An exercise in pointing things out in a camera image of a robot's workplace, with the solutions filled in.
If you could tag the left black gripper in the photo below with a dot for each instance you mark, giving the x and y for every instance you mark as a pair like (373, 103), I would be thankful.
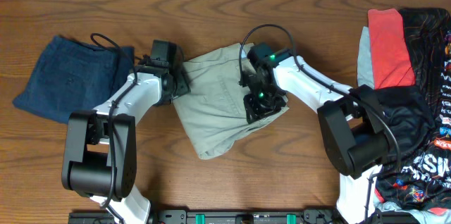
(184, 87)

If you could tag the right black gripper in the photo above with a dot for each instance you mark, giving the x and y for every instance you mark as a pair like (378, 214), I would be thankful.
(258, 112)

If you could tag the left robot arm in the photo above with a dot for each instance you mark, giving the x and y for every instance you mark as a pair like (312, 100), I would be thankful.
(100, 155)

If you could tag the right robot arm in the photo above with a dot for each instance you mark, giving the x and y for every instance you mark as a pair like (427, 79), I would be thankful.
(355, 135)

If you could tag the folded navy blue shorts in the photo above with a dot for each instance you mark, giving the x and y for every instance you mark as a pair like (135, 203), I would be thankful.
(71, 76)

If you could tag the light blue garment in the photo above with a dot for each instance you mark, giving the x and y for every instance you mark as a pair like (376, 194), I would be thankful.
(364, 63)

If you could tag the red garment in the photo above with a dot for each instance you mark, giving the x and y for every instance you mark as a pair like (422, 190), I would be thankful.
(390, 59)

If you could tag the black printed shirt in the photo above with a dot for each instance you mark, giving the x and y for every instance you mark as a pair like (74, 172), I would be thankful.
(419, 116)

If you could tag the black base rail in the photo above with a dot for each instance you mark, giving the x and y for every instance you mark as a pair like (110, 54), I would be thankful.
(308, 216)

